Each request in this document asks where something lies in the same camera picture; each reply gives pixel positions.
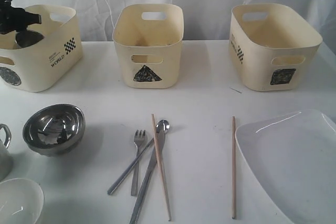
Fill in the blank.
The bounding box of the white rectangular plate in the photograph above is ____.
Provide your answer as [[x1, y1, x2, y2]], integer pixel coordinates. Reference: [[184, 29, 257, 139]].
[[235, 109, 335, 223]]

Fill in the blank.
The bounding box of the cream bin with circle mark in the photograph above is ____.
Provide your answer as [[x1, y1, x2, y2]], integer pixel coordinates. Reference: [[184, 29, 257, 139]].
[[1, 5, 83, 92]]

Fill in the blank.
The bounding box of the cream bin with square mark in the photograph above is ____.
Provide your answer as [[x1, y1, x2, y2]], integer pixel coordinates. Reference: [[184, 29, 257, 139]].
[[228, 3, 323, 92]]

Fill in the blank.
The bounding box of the wooden chopstick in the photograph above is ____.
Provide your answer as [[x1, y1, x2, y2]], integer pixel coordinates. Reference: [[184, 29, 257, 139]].
[[151, 114, 172, 221], [232, 116, 236, 219]]

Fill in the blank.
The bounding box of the steel table knife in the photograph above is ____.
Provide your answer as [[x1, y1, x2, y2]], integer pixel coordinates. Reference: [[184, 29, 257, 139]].
[[128, 132, 166, 224]]

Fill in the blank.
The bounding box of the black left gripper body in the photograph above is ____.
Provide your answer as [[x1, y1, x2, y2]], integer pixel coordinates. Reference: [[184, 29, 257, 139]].
[[1, 0, 42, 35]]

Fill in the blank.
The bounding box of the cream bin with triangle mark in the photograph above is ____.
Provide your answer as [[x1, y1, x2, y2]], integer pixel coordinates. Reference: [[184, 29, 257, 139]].
[[112, 4, 184, 89]]

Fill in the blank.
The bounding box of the white ceramic bowl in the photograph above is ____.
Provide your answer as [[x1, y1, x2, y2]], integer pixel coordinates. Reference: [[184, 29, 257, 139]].
[[1, 178, 45, 223]]

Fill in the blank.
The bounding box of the steel spoon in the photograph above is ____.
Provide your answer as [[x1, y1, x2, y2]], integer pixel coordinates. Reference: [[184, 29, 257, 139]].
[[107, 130, 154, 195]]

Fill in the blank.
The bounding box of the steel fork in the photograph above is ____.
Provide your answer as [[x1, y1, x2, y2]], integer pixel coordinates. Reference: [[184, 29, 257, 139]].
[[130, 129, 148, 197]]

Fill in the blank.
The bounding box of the steel mug with handle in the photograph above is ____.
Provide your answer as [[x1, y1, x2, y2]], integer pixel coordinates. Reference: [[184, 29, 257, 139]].
[[13, 30, 44, 49]]

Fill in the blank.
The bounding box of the stainless steel bowl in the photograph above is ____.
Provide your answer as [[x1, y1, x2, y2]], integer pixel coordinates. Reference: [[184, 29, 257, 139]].
[[22, 104, 86, 157]]

